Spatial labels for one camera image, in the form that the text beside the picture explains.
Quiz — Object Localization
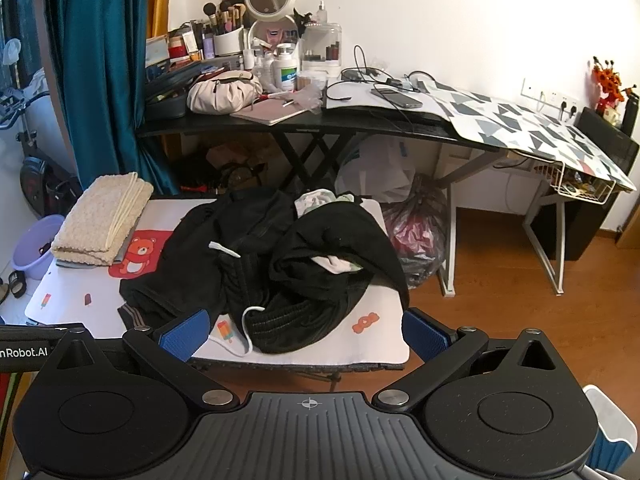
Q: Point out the cream fleece folded garment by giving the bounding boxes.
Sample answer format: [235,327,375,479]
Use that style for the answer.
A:
[50,172,154,267]

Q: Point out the black cross-leg stand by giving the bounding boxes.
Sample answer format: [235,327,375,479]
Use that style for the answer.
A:
[275,132,351,196]

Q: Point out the white wire basket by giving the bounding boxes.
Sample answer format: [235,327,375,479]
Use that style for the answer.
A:
[532,160,613,206]

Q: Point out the pink notebook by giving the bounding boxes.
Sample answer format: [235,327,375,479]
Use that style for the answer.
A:
[230,96,326,127]

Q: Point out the dark transparent plastic bag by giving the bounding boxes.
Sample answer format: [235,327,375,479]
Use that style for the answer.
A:
[382,175,448,288]

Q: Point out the beige pouch bag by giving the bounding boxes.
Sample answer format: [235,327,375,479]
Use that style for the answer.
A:
[186,71,263,114]

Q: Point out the black power cable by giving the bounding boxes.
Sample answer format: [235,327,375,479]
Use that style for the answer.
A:
[400,71,441,93]

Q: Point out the grey smartphone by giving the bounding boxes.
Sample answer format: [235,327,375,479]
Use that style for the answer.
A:
[371,87,425,110]

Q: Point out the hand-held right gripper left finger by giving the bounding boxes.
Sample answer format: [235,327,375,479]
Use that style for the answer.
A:
[47,308,241,407]

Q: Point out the teal curtain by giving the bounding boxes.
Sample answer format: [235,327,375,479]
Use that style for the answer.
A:
[44,0,181,196]

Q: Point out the black crumpled garment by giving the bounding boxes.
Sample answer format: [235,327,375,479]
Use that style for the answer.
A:
[269,204,411,307]

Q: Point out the white cartoon printed mat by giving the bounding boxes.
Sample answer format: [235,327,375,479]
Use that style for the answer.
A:
[24,195,411,366]

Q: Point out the white makeup brush holder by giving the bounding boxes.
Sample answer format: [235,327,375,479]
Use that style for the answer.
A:
[212,25,246,57]

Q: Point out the black pants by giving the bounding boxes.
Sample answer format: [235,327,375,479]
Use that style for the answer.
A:
[218,240,366,356]

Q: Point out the black cabinet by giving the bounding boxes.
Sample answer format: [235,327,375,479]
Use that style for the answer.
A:
[530,107,640,261]

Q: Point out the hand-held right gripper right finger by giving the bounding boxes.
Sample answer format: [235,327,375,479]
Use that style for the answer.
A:
[372,308,571,408]

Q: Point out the brown cardboard box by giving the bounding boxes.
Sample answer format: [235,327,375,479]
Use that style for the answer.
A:
[205,142,281,181]

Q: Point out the white plastic bag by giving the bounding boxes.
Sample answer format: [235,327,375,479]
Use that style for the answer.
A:
[335,140,416,201]

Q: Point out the black charger cable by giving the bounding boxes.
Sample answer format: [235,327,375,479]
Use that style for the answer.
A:
[325,45,401,106]

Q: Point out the white green garment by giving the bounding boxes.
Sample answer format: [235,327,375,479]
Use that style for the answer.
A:
[294,189,363,218]

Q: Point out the white blue plastic basket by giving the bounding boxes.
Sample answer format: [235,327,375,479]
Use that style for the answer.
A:
[582,384,638,471]

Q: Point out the white wall socket plate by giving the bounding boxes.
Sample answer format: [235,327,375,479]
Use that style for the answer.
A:
[520,77,581,121]

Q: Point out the row of cosmetic tubes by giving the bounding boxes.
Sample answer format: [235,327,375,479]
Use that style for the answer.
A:
[167,20,217,61]

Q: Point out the white arched cosmetic organizer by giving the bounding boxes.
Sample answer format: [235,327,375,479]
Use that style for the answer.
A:
[247,17,303,61]

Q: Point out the white desk board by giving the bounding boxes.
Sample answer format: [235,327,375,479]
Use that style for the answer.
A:
[325,77,451,111]

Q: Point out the clear acrylic cosmetic organizer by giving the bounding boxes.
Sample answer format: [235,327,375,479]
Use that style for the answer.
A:
[300,20,343,71]

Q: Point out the black makeup bag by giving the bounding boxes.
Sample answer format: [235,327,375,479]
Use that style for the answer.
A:
[144,62,211,118]

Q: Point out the orange artificial flowers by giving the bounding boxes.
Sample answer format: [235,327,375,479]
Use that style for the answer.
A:
[591,56,628,111]

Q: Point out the purple plastic basin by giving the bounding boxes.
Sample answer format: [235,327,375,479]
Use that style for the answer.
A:
[11,215,66,281]

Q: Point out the black drawstring garment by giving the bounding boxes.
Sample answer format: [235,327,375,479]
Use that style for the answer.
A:
[119,187,301,333]

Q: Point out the bunch of makeup brushes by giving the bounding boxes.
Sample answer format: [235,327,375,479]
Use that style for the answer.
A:
[202,2,248,36]

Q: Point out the exercise bike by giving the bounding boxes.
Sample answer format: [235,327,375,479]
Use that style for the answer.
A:
[0,70,83,216]

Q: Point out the black desk white legs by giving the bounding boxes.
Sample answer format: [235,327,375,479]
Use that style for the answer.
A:
[136,105,633,297]

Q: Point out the white pump lotion bottle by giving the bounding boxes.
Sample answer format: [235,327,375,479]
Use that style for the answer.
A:
[272,42,299,92]

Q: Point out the black hair clip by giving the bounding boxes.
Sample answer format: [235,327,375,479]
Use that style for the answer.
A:
[292,8,316,36]

